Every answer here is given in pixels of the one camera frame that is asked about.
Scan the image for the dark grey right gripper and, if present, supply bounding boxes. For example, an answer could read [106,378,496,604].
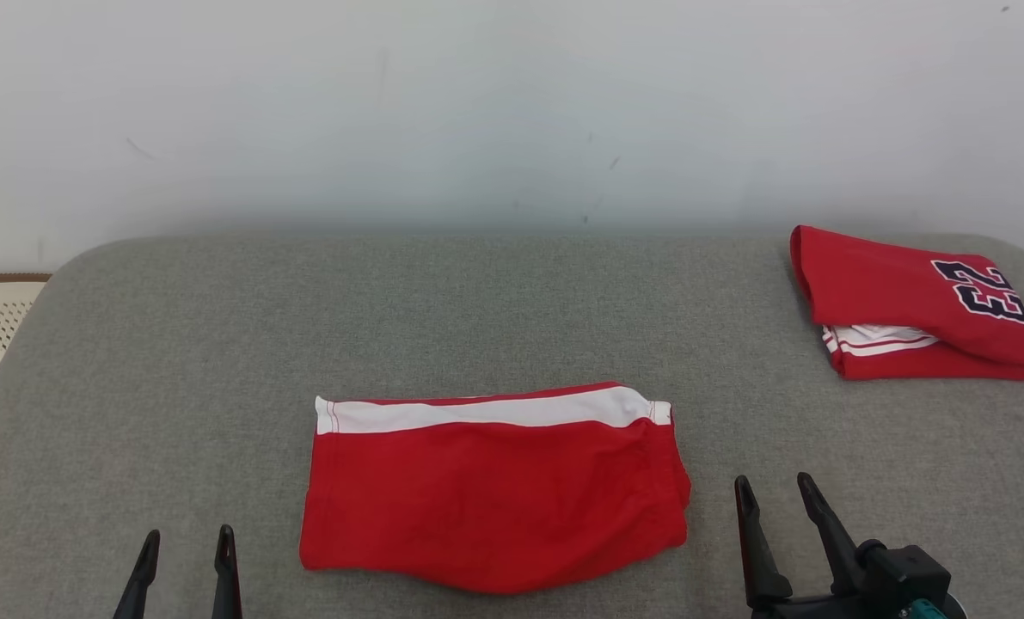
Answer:
[733,472,908,619]

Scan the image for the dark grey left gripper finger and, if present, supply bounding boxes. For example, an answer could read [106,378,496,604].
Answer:
[113,530,162,619]
[212,524,244,619]

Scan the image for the red jersey with number print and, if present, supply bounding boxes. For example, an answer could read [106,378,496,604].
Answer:
[789,225,1024,383]

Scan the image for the red shorts with white band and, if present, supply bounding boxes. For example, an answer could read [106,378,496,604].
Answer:
[298,382,693,596]

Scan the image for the grey fabric sofa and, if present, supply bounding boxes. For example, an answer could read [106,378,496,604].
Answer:
[0,232,1024,619]

